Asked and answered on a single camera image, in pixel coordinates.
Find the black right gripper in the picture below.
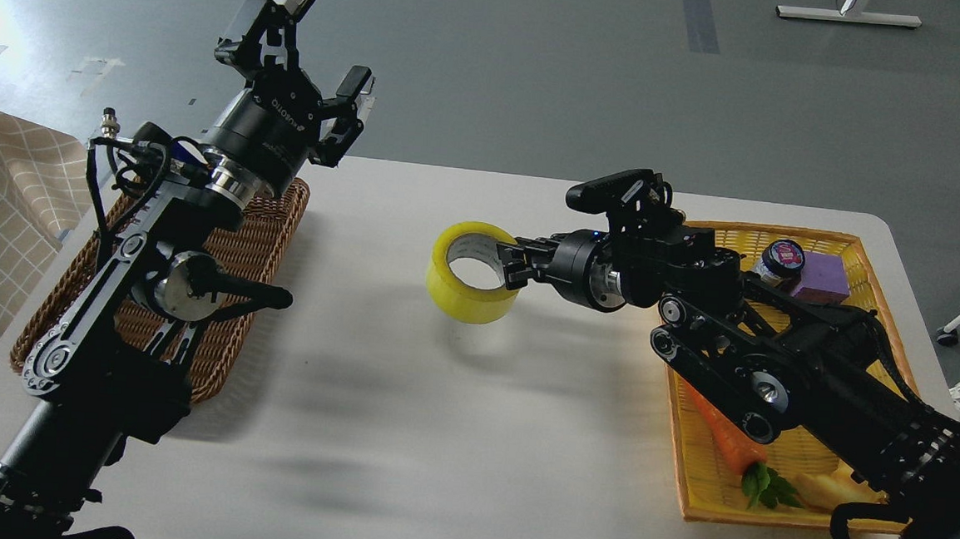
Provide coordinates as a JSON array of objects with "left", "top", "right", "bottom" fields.
[{"left": 497, "top": 229, "right": 613, "bottom": 313}]

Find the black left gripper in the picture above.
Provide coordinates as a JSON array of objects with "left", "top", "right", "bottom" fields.
[{"left": 201, "top": 0, "right": 374, "bottom": 198}]

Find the yellow tape roll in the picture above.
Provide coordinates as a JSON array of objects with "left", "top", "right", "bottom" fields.
[{"left": 425, "top": 222, "right": 519, "bottom": 325}]

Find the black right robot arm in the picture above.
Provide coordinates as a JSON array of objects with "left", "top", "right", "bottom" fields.
[{"left": 496, "top": 169, "right": 960, "bottom": 539}]

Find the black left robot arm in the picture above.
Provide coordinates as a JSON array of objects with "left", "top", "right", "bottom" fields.
[{"left": 0, "top": 0, "right": 374, "bottom": 539}]

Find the brown wicker basket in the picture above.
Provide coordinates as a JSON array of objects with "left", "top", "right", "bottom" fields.
[{"left": 7, "top": 160, "right": 311, "bottom": 410}]

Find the small dark jar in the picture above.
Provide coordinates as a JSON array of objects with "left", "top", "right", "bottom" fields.
[{"left": 751, "top": 239, "right": 806, "bottom": 288}]

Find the orange toy carrot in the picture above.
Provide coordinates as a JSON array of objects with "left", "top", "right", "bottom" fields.
[{"left": 682, "top": 379, "right": 767, "bottom": 478}]

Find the purple block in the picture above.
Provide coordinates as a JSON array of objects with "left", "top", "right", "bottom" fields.
[{"left": 786, "top": 251, "right": 849, "bottom": 304}]

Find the white stand base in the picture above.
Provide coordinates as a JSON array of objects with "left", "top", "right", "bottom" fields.
[{"left": 775, "top": 0, "right": 923, "bottom": 29}]

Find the toy croissant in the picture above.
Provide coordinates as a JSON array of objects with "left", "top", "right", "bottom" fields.
[{"left": 792, "top": 472, "right": 888, "bottom": 512}]

